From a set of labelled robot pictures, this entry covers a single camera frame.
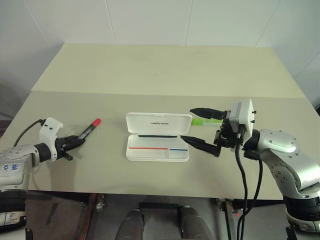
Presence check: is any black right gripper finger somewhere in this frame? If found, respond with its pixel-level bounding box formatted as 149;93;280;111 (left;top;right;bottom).
180;136;222;158
189;107;225;120

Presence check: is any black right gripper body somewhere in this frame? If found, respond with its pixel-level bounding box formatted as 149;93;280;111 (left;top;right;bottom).
213;109;245;151

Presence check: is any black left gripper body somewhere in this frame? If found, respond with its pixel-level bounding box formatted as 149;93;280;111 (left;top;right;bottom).
55;136;74;161

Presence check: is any green capped marker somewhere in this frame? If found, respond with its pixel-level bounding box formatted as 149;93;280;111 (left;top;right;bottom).
191;118;223;127

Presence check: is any red capped black marker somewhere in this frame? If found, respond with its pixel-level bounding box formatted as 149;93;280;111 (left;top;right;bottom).
77;118;102;140

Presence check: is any white plastic pencil case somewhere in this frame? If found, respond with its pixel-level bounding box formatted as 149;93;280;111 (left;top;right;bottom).
124;111;193;163

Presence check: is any rusty metal table leg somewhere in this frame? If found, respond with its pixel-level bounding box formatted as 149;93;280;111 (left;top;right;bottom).
79;193;106;240

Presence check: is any black crossbar under table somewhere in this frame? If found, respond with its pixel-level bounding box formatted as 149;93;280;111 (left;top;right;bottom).
138;201;181;210

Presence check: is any dark rounded shape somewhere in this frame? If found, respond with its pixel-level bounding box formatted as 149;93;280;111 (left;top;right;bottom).
177;205;214;240
116;208;146;240

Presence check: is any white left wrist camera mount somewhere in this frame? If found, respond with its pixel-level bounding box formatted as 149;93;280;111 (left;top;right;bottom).
39;117;64;162

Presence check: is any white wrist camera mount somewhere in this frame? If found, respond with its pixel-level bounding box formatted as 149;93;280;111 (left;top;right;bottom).
39;117;64;162
229;98;258;146

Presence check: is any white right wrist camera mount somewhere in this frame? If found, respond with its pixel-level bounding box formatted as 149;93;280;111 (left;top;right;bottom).
229;98;258;146

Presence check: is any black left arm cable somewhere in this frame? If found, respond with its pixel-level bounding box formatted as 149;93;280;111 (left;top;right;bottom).
13;119;46;147

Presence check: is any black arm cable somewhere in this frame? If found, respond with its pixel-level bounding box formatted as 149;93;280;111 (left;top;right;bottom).
13;119;46;147
237;155;264;240
234;143;249;240

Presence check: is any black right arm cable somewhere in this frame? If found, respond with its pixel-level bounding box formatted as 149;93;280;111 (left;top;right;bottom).
234;143;249;240
237;155;264;240

